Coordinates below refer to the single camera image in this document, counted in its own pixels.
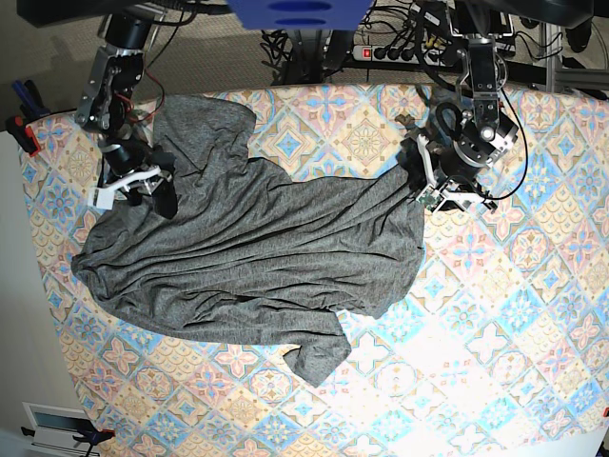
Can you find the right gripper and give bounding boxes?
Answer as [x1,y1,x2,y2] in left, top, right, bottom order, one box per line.
[88,140,178,219]

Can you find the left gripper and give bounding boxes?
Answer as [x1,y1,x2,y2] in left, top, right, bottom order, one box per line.
[399,135,498,212]

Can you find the grey t-shirt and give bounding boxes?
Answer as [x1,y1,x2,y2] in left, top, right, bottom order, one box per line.
[71,95,424,386]

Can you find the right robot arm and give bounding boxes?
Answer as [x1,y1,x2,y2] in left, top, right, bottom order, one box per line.
[75,6,178,219]

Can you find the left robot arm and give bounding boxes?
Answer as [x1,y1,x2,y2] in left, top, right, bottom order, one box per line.
[396,1,521,213]

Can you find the white power strip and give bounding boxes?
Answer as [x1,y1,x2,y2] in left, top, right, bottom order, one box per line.
[351,45,445,67]

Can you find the red black clamp upper left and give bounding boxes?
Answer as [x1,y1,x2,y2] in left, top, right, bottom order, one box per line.
[5,116,40,156]

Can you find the patterned tablecloth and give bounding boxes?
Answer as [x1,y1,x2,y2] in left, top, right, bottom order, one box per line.
[20,89,608,456]

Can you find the black orange clamp lower left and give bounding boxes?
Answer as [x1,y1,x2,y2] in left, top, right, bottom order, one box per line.
[21,427,115,456]

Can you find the white floor vent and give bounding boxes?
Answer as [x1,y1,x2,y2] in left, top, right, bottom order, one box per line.
[23,402,94,456]

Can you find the blue black clamp handles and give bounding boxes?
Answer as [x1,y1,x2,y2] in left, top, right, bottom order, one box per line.
[11,79,50,121]

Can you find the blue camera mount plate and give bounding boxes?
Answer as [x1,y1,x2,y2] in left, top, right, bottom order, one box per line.
[226,0,372,30]

